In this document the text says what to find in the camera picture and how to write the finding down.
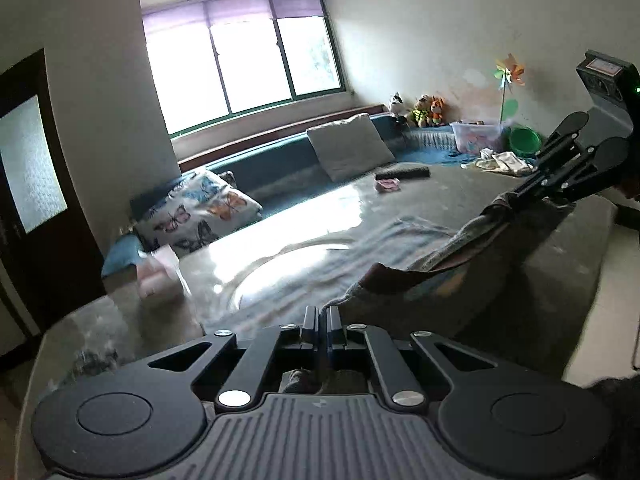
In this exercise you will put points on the quilted star table cover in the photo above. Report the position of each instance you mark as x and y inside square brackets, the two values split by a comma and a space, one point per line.
[565, 269]

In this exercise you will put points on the striped blue beige garment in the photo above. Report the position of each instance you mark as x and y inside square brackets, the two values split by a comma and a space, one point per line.
[469, 285]

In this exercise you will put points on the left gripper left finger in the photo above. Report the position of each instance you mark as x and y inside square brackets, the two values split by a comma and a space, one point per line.
[207, 409]

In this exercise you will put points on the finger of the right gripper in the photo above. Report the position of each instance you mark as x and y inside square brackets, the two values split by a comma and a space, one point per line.
[553, 159]
[599, 167]

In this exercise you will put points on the green plastic bucket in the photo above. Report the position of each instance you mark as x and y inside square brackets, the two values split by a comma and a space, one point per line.
[524, 141]

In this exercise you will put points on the blue sofa bench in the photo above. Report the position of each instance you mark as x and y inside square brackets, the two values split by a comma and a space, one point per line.
[283, 173]

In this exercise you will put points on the orange plush toy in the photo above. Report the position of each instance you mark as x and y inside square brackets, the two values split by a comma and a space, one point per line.
[437, 110]

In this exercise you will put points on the butterfly print pillow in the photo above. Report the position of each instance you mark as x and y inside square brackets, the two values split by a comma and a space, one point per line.
[195, 213]

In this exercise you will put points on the yellow green plush toy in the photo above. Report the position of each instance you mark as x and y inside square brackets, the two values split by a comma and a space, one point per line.
[420, 115]

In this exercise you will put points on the black white plush toy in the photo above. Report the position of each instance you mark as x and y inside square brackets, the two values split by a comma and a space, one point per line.
[398, 108]

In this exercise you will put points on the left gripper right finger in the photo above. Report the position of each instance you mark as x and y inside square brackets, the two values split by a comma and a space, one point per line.
[495, 417]

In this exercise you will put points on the grey plain cushion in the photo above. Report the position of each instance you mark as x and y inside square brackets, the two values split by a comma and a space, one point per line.
[348, 148]

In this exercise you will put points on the colourful paper pinwheel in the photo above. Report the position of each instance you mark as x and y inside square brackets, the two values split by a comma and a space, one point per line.
[509, 73]

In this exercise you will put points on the white tissue box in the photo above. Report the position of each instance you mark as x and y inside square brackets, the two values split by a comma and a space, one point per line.
[159, 278]

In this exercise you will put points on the blue patterned gloves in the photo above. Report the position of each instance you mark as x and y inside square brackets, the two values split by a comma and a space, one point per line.
[91, 363]

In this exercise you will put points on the window with green frame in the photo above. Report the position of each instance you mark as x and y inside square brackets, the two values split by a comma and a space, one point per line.
[217, 59]

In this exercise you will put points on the white crumpled cloth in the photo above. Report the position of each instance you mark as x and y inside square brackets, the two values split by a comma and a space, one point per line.
[503, 163]

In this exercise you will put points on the black remote control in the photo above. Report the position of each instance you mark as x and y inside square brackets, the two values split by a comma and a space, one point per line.
[403, 171]

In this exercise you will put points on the dark wooden door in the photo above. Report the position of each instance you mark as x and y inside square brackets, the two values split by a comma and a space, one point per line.
[47, 247]

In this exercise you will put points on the clear plastic storage box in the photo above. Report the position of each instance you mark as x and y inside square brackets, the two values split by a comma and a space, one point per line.
[471, 138]

